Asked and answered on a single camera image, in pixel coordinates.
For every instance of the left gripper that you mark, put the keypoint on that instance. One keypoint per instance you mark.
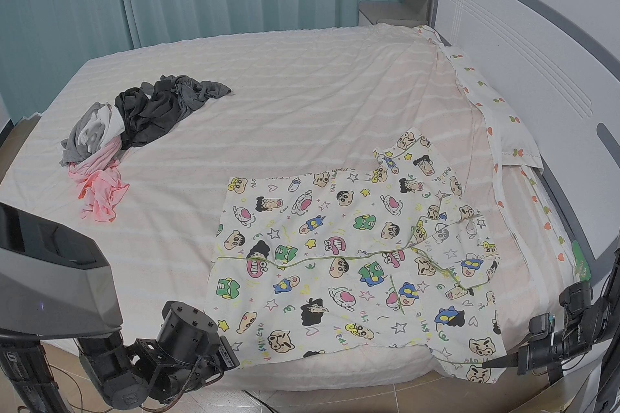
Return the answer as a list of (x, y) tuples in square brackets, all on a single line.
[(227, 353)]

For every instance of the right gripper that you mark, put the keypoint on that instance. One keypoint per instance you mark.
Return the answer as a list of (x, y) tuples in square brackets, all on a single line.
[(537, 353)]

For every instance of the white heart printed pillow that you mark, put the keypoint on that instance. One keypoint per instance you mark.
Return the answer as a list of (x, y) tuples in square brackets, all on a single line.
[(513, 142)]

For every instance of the white garment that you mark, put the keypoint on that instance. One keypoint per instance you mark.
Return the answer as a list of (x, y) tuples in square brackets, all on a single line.
[(111, 128)]

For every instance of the white printed pyjama top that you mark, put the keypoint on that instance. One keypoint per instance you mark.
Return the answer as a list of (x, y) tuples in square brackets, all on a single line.
[(315, 256)]

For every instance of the black garment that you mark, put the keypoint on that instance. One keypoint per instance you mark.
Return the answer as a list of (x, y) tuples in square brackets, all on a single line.
[(145, 120)]

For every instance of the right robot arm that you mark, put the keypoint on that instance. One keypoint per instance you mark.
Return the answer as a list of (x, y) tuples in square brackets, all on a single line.
[(591, 319)]

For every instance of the bed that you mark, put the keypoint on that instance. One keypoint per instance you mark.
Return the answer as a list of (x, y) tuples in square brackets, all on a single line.
[(315, 87)]

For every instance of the dark grey garment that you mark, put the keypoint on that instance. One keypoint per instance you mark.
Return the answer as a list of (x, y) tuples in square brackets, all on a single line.
[(210, 89)]

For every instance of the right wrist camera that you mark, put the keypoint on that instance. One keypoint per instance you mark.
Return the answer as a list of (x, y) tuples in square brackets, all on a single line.
[(540, 324)]

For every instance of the pink garment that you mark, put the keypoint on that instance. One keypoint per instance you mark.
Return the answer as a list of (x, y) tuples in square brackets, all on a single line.
[(101, 193)]

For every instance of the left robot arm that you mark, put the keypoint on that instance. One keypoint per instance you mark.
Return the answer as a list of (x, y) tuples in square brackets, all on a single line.
[(53, 275)]

